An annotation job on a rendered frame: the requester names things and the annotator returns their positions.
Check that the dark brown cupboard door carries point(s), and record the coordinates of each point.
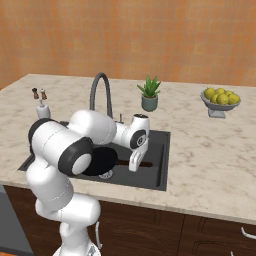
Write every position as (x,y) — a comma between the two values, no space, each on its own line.
(216,238)
(140,230)
(36,230)

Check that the grey fruit bowl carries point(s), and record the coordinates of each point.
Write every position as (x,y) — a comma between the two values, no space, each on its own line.
(218,108)

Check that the grey arched tap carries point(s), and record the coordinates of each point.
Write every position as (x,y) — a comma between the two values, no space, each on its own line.
(106,87)

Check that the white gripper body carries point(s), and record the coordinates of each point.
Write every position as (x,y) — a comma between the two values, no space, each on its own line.
(136,160)

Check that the grey dishwasher front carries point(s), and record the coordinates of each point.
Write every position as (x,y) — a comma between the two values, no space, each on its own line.
(11,223)

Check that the small grey tap lever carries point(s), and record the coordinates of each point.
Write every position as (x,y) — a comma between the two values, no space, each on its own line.
(121,117)

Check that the green plant in teal pot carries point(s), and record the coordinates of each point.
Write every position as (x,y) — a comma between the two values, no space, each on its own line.
(149,96)

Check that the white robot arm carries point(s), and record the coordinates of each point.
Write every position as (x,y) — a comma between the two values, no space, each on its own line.
(56,143)

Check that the dark grey sink basin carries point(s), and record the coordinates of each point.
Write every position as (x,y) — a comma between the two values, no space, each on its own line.
(153,156)

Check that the yellow lemon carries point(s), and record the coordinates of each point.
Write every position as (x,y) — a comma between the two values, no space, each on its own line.
(214,98)
(222,99)
(220,90)
(209,93)
(234,98)

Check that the brown shaker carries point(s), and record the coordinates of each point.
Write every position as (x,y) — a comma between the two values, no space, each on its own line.
(43,94)
(35,93)

